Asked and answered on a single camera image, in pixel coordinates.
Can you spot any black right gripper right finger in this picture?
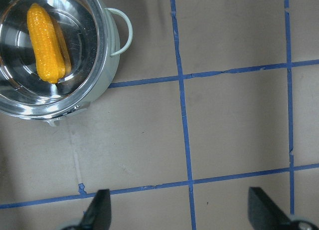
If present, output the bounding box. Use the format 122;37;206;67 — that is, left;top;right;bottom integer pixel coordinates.
248;187;296;230

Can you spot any yellow corn cob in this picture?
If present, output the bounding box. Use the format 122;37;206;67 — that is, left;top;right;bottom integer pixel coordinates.
27;3;71;84

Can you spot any grey cooking pot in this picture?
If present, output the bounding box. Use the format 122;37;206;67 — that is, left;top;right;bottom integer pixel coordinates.
0;0;133;125

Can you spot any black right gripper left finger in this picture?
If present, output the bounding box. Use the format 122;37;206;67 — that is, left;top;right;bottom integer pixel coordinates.
79;189;111;230

